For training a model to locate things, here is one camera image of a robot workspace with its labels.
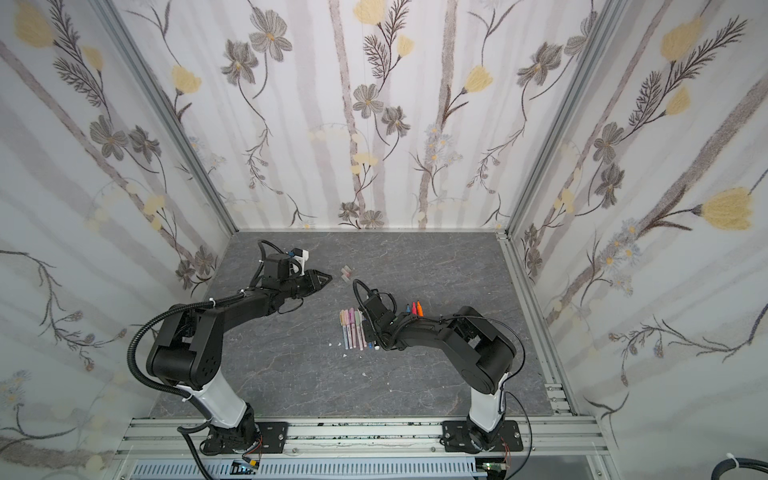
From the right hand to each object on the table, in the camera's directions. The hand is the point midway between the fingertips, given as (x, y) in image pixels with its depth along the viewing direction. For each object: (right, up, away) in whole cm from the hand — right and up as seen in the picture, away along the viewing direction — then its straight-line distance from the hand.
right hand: (372, 321), depth 93 cm
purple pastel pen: (-7, -1, +2) cm, 7 cm away
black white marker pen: (+2, -7, -5) cm, 9 cm away
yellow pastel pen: (-10, 0, +2) cm, 10 cm away
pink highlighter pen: (+14, +3, +5) cm, 15 cm away
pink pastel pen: (-8, -1, 0) cm, 8 cm away
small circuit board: (-32, -32, -21) cm, 50 cm away
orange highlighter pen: (+16, +2, +5) cm, 17 cm away
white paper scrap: (-13, -7, -3) cm, 15 cm away
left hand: (-12, +15, 0) cm, 19 cm away
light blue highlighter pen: (+12, +3, +5) cm, 13 cm away
